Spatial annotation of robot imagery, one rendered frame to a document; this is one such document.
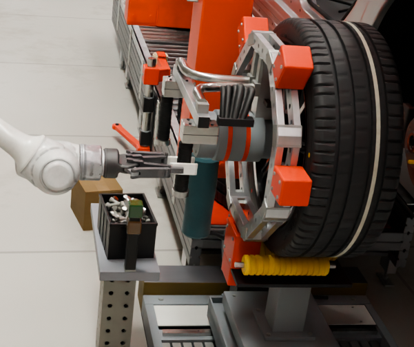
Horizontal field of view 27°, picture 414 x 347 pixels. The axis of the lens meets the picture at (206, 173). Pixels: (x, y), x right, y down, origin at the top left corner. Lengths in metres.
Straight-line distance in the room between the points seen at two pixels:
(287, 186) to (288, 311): 0.66
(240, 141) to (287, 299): 0.55
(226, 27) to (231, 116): 0.65
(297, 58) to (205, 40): 0.67
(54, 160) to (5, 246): 1.57
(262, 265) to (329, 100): 0.55
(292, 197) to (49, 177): 0.58
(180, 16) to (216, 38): 1.99
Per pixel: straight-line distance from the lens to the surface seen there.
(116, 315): 2.76
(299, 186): 2.07
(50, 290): 3.19
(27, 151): 1.97
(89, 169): 2.12
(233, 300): 2.80
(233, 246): 2.47
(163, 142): 2.51
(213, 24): 2.72
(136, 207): 2.35
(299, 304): 2.63
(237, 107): 2.13
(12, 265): 3.34
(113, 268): 2.46
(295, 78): 2.13
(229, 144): 2.31
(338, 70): 2.17
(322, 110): 2.11
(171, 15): 4.71
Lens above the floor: 1.70
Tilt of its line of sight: 24 degrees down
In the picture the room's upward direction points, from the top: 7 degrees clockwise
